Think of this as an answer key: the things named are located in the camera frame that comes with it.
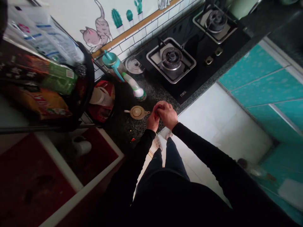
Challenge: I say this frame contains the person's right hand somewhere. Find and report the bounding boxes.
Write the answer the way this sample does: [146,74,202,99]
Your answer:
[155,101,179,131]

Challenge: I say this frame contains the person's left hand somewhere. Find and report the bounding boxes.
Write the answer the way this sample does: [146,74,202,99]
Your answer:
[146,108,162,133]

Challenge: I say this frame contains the small red vegetable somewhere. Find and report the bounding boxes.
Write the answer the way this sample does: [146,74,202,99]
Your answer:
[154,100,167,118]

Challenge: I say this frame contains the small beige teapot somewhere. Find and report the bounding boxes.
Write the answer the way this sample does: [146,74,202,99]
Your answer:
[124,105,151,120]

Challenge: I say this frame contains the white bottle with green label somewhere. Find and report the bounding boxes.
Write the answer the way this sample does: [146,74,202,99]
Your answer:
[121,72,147,102]

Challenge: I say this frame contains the person's legs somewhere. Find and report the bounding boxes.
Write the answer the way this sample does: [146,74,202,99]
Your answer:
[141,130,193,183]

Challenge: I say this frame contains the red plastic bag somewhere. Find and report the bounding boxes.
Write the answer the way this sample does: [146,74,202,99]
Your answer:
[91,80,117,124]

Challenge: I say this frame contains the black two-burner gas stove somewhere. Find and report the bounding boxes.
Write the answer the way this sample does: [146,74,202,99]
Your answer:
[136,0,252,106]

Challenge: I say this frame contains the white plastic cup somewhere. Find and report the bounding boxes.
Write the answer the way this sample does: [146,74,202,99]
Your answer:
[89,87,112,107]

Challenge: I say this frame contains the teal funnel on glass bottle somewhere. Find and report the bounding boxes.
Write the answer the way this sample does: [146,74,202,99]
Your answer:
[102,49,126,83]

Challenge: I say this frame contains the white mug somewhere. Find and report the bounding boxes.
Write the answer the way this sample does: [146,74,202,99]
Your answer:
[72,135,92,157]

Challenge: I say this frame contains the steel wool scourer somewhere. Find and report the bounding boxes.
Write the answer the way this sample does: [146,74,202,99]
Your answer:
[74,62,88,78]

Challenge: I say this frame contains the person's body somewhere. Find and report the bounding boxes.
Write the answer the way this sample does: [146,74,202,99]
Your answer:
[94,169,295,227]

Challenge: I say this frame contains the green food packet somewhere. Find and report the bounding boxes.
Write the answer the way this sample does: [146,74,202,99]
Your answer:
[40,59,79,96]

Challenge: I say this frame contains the teal cupboard doors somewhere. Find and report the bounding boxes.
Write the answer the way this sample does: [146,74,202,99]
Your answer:
[217,37,303,148]

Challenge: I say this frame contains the orange food packet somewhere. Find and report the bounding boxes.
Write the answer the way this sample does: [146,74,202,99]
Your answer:
[13,86,73,120]

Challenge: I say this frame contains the clear glass bottle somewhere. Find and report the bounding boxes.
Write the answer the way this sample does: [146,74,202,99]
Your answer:
[237,158,277,182]

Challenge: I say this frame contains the pale green kettle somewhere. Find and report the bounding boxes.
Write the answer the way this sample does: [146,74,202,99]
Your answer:
[226,0,264,21]

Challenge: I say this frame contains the clear bag with blue print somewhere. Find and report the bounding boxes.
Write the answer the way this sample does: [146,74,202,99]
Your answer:
[6,8,85,65]

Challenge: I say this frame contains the dark red food packet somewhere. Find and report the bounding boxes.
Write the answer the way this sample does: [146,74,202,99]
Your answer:
[0,51,54,84]

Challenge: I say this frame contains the white flat container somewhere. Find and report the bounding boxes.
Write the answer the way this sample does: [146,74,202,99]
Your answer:
[277,178,303,211]

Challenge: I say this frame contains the black wire rack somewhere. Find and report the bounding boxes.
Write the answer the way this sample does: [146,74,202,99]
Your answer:
[0,14,112,134]

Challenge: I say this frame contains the red cabinet with white frame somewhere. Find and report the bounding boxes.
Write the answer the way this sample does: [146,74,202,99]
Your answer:
[0,128,125,227]

